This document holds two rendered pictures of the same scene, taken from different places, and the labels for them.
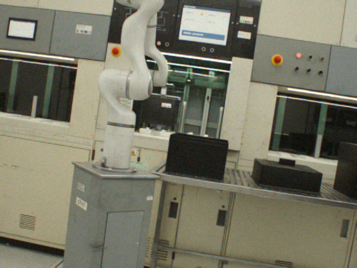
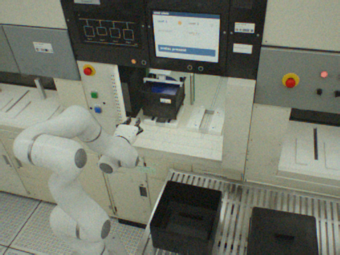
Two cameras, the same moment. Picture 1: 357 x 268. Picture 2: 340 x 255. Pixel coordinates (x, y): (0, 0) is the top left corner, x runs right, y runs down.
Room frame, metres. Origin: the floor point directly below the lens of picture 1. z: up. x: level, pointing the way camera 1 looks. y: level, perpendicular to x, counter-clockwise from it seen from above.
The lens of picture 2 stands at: (1.02, -0.27, 2.21)
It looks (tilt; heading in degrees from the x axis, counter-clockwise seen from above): 40 degrees down; 14
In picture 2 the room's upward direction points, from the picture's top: 4 degrees counter-clockwise
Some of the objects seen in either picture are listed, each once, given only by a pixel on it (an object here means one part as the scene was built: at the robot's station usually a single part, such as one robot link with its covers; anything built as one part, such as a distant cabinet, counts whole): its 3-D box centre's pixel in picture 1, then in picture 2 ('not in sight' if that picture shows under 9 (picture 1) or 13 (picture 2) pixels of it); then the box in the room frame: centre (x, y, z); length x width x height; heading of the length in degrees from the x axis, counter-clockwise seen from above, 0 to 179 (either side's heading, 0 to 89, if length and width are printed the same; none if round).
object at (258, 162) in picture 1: (285, 172); (282, 241); (1.90, -0.53, 0.83); 0.29 x 0.29 x 0.13; 87
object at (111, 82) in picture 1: (117, 97); (77, 229); (1.67, 0.30, 1.07); 0.19 x 0.12 x 0.24; 83
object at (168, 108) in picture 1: (161, 106); (163, 91); (2.65, 0.16, 1.06); 0.24 x 0.20 x 0.32; 85
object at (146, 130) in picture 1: (158, 131); (165, 113); (2.65, 0.16, 0.89); 0.22 x 0.21 x 0.04; 175
